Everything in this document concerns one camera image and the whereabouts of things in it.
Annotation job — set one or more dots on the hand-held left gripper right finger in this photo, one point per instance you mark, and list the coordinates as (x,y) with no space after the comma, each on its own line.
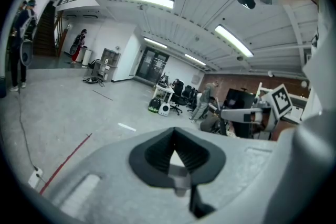
(236,165)

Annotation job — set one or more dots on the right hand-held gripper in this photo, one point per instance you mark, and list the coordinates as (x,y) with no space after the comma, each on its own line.
(282,99)

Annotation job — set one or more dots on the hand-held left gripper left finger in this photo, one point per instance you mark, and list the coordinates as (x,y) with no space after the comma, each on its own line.
(110,170)

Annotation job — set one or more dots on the black office chair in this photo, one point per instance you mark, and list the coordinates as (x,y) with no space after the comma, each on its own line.
(178,99)

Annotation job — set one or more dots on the white round-faced device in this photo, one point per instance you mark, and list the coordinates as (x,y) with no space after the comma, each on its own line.
(164,109)

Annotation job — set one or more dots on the white power strip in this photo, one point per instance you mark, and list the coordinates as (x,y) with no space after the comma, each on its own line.
(35,177)

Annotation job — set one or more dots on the white desk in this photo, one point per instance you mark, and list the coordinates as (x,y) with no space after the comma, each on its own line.
(165,89)

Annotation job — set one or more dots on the green black bag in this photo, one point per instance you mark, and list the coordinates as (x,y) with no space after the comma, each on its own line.
(154,105)

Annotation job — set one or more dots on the black double door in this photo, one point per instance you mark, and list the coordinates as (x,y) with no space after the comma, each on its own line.
(152,64)

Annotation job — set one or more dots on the grey open cabinet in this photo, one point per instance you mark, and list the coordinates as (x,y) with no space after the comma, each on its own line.
(110,63)

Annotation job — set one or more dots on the white bin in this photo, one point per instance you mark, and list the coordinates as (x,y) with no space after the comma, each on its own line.
(87,57)

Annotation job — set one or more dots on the blue bin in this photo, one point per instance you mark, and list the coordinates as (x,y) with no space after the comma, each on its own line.
(2,86)

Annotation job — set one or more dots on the dark staircase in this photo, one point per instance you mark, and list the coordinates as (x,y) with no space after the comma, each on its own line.
(44,34)

